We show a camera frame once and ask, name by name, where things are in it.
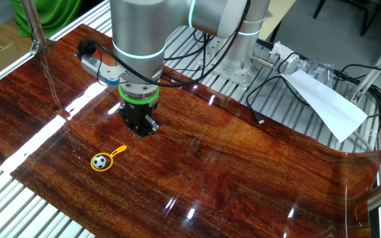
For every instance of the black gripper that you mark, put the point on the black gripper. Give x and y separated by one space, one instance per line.
134 114

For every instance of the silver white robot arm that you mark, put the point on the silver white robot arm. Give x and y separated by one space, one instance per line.
137 29

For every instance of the small soccer ball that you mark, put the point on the small soccer ball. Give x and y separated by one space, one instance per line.
100 162

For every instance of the wood pattern table mat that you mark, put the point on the wood pattern table mat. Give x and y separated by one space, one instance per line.
210 165

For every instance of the silver metal connector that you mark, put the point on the silver metal connector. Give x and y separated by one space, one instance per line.
261 61

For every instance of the green cloth backdrop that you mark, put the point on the green cloth backdrop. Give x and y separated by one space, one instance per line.
51 16

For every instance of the crumpled white tissue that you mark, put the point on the crumpled white tissue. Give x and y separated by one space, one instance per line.
281 49

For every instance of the beige board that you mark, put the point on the beige board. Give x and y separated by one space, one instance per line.
281 16

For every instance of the clear plastic bag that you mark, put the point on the clear plastic bag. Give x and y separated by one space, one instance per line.
313 67

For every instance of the large white paper sheet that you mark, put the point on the large white paper sheet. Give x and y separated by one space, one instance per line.
326 102

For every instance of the black chair legs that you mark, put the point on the black chair legs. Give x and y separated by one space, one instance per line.
369 19

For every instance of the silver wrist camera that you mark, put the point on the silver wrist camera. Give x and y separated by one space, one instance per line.
94 66

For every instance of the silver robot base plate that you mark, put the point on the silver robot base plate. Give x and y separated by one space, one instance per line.
240 77

